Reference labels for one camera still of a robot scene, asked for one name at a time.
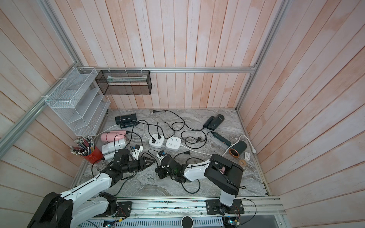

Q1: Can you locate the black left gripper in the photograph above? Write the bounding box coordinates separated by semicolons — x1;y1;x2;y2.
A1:
122;156;156;173

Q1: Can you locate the white dryer black cord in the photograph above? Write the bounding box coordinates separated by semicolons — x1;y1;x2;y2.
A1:
91;148;160;197

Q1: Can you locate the black cord with plug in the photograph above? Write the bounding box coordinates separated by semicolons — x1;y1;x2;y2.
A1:
133;119;176;140

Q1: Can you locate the pink dryer black cord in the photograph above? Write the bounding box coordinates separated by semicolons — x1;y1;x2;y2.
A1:
173;150;206;194

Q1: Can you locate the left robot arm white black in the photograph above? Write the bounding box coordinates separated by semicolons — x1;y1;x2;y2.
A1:
28;149;156;228

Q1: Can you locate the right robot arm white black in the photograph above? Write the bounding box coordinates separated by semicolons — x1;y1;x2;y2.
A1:
156;153;244;207

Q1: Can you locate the near white power strip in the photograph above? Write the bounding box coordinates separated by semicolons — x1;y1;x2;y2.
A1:
149;134;165;149

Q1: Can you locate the white power strip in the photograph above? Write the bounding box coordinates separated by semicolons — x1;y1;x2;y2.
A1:
149;134;165;149
165;136;182;151

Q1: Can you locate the far white power strip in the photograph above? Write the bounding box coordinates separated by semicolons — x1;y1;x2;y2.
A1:
165;136;182;151

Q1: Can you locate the black folded hair dryer left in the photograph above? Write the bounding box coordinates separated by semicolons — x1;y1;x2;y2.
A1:
115;114;137;129

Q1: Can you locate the pink hair dryer left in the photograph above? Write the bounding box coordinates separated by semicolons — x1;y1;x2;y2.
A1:
101;130;126;143

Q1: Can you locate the black round sensor puck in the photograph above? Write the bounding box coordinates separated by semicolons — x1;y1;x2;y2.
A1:
181;216;194;228

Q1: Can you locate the red cup of pencils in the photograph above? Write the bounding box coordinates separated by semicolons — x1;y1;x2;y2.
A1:
70;135;104;164

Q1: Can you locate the dark green folded hair dryer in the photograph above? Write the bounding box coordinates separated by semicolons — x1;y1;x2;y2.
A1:
203;114;225;131

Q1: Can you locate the dark green hair dryer copper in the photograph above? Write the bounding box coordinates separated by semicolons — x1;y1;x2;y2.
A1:
213;132;248;158

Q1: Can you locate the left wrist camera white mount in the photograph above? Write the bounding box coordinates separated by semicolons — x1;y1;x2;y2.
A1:
131;144;144;160

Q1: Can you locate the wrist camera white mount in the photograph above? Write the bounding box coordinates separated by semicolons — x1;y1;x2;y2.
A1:
157;150;167;160
131;144;144;160

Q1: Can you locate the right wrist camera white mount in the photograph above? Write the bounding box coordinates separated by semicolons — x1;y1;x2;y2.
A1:
157;150;167;160

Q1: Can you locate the black mesh wall basket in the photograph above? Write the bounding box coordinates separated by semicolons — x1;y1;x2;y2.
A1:
96;69;152;96

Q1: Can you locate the white wire shelf rack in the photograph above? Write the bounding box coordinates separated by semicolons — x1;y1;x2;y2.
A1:
45;67;110;136

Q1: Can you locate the white power strip cable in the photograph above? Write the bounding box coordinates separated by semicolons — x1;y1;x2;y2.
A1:
179;133;257;159

